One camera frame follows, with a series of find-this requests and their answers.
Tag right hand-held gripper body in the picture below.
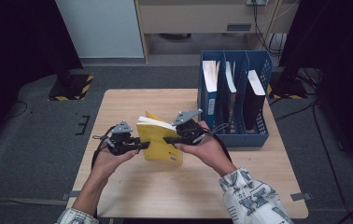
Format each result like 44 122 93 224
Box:
171 108 206 146

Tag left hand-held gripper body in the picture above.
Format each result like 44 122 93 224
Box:
104 120 142 157

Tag yellow book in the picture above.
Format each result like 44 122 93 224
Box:
135 110 185 165

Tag light blue book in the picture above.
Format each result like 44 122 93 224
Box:
202 60 221 129

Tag dark teal illustrated book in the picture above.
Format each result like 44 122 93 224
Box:
223 61 238 133

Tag blue plastic file rack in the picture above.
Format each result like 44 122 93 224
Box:
197 49 274 148

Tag black book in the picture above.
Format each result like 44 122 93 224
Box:
244 69 267 132

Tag person's left hand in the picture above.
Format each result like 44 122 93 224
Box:
91 144 140 185

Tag person's right hand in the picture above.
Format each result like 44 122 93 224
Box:
174 120 238 178

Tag black stand base hazard stripes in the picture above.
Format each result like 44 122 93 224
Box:
267 66 308 101
47 55 94 102

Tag grey tape strip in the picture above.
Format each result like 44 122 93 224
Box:
61 190 81 202
289 191 313 203

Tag white panel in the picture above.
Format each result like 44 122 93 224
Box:
55 0 145 59

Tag dark curtain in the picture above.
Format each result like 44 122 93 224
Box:
0 0 84 157
278 0 353 175

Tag left hand-held gripper cable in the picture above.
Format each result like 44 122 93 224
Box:
91 125 117 171

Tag hand-held gripper cable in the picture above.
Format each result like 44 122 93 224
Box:
201 122 233 162
91 125 117 171

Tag right hand-held gripper cable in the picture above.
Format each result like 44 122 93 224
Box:
201 122 233 162

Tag looped black floor cable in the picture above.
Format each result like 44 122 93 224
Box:
5 101 29 120

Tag black cable bundle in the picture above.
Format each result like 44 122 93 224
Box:
251 0 289 59

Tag yellow cable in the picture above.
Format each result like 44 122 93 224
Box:
262 0 300 50

